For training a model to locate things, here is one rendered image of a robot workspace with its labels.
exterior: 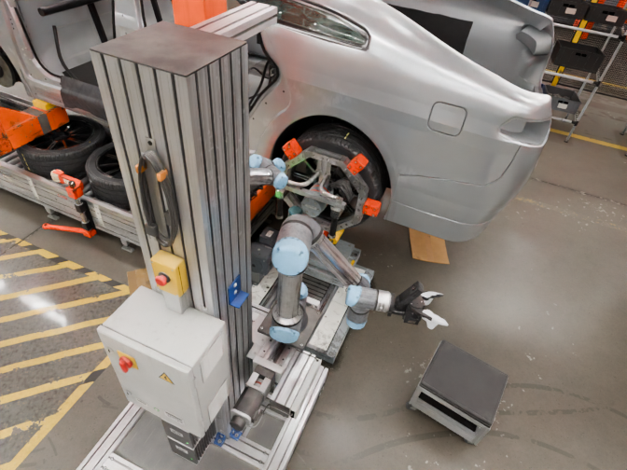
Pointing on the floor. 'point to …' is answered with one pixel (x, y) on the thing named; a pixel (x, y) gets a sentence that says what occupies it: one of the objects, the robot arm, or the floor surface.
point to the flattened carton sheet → (427, 247)
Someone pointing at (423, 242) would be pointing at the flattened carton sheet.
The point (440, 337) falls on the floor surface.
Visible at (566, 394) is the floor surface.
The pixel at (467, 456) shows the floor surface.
